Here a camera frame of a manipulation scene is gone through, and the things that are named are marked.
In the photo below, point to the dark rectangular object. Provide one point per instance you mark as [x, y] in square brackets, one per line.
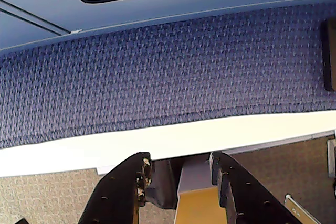
[330, 56]

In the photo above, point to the blue toy kitchen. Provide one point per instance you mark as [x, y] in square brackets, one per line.
[131, 26]

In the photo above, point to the dishwasher door with print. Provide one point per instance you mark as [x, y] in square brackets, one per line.
[183, 1]

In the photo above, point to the grey box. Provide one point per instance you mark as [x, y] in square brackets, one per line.
[332, 158]

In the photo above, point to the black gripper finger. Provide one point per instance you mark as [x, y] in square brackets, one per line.
[249, 197]
[118, 195]

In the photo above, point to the metal bracket strip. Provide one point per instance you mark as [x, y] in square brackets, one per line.
[296, 209]

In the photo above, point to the yellow wooden post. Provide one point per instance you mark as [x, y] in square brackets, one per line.
[197, 205]

